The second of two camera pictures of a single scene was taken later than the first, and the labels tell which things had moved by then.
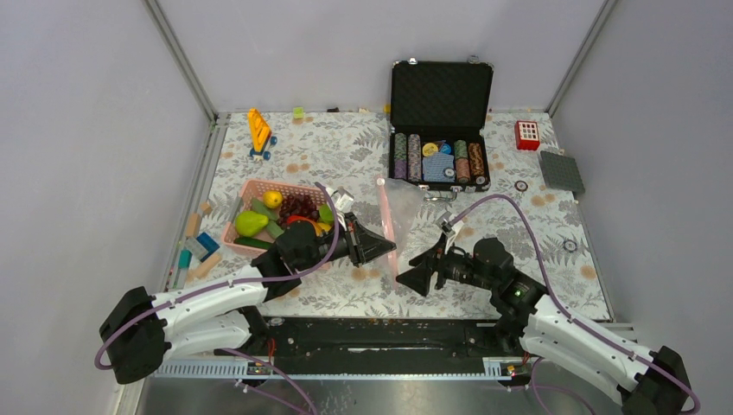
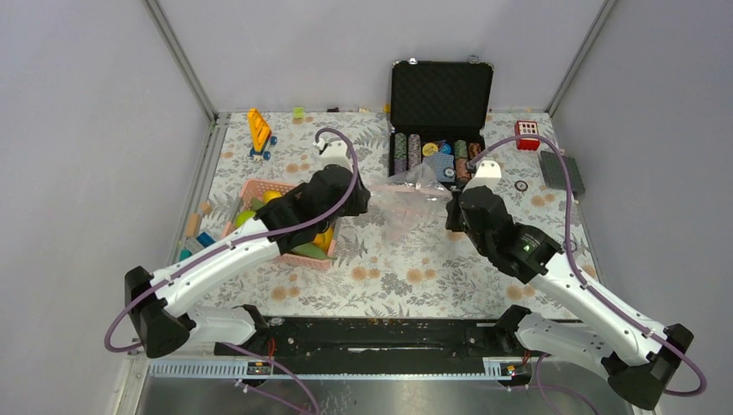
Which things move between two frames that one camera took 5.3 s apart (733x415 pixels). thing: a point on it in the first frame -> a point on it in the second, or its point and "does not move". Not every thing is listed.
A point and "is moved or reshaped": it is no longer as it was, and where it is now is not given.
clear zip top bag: [397, 204] is moved or reshaped
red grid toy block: [526, 135] does not move
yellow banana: [272, 199] does not move
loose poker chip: [520, 186] does not move
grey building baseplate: [562, 172] does not move
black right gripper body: [460, 268] -> [456, 221]
